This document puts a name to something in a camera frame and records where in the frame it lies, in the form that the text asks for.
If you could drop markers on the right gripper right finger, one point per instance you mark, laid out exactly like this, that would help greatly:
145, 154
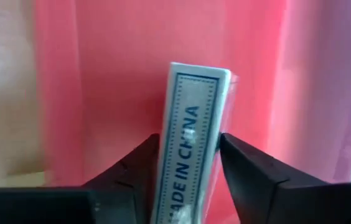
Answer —
250, 193

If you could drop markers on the pink plastic bin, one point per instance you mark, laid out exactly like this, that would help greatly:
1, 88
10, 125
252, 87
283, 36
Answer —
116, 77

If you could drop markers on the blue playing card box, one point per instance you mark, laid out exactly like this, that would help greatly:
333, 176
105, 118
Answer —
191, 124

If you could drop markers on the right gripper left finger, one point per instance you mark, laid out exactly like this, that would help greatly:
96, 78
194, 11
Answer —
125, 199

